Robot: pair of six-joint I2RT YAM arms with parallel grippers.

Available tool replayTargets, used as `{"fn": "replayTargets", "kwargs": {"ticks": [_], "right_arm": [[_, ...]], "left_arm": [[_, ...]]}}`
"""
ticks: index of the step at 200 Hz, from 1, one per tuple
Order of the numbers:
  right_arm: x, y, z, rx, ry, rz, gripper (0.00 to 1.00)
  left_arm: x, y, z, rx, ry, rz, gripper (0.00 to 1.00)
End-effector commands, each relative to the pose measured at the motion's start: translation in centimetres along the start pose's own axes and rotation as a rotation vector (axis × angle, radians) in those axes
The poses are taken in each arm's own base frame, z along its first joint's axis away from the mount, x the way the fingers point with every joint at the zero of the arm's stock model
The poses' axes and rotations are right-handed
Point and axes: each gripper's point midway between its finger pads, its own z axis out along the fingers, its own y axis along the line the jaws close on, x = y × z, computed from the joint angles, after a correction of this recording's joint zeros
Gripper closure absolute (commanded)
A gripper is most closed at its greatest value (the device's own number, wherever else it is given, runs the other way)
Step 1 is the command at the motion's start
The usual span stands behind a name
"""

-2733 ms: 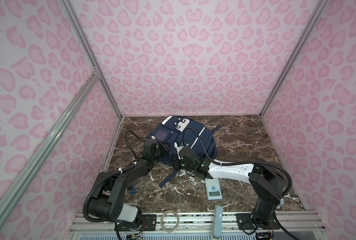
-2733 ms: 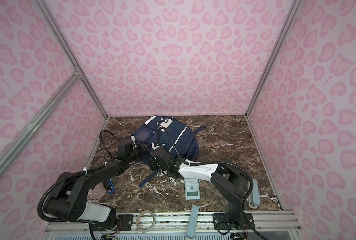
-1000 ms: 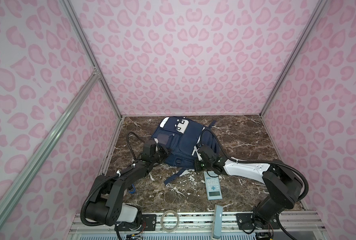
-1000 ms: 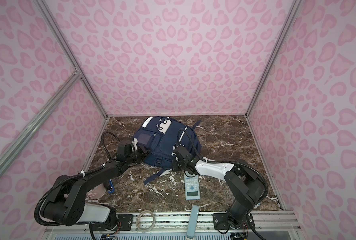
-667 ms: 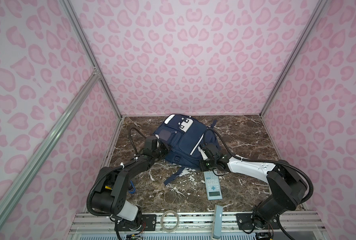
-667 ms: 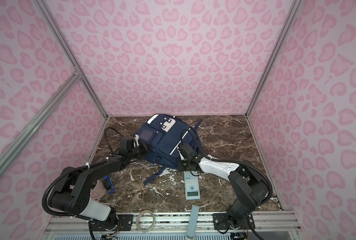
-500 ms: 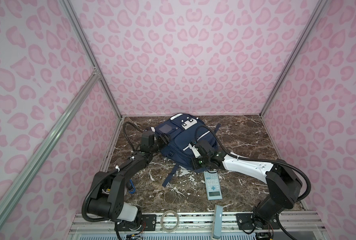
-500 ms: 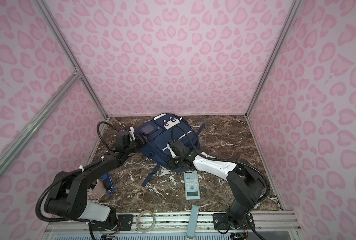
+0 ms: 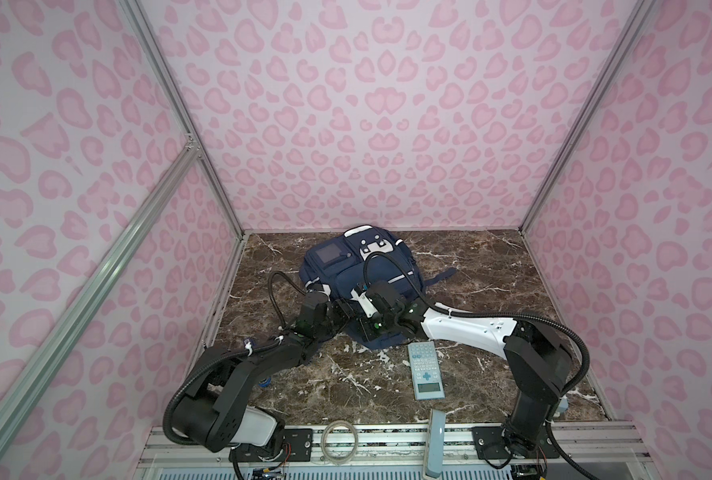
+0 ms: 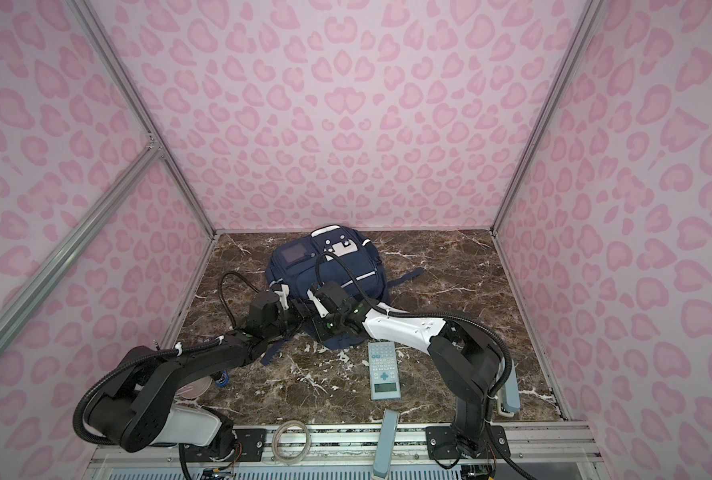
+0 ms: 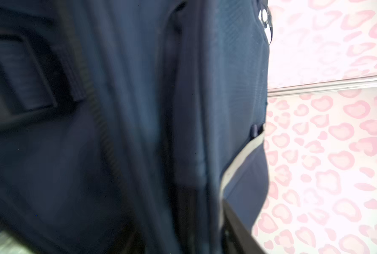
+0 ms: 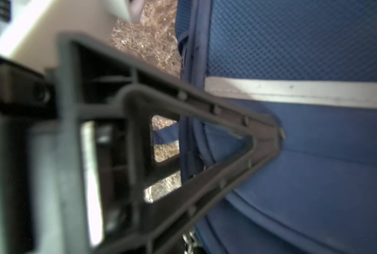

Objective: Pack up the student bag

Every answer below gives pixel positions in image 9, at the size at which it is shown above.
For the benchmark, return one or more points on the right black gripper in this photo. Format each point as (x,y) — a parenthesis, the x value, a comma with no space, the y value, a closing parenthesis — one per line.
(363,321)

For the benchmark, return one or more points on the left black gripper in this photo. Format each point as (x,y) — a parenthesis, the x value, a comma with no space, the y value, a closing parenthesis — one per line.
(341,307)

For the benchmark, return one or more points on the navy blue student backpack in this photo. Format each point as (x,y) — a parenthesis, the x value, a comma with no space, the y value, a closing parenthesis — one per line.
(365,255)

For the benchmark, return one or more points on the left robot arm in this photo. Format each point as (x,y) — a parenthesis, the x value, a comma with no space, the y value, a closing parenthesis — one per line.
(211,407)

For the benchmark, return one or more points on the light green calculator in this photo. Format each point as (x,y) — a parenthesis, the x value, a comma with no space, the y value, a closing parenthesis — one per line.
(425,370)

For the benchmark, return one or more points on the teal pencil pouch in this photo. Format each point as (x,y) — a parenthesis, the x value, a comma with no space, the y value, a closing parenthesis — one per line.
(562,407)

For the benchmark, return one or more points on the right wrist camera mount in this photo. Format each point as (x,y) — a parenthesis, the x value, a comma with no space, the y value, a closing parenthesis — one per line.
(364,302)

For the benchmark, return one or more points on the grey-blue bar on rail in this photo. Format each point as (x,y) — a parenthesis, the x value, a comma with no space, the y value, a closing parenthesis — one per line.
(434,446)

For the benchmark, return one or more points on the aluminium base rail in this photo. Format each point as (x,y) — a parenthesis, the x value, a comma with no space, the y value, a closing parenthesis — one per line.
(609,450)

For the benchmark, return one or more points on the aluminium frame strut left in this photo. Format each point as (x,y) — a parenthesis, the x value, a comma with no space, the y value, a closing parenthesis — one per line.
(38,373)

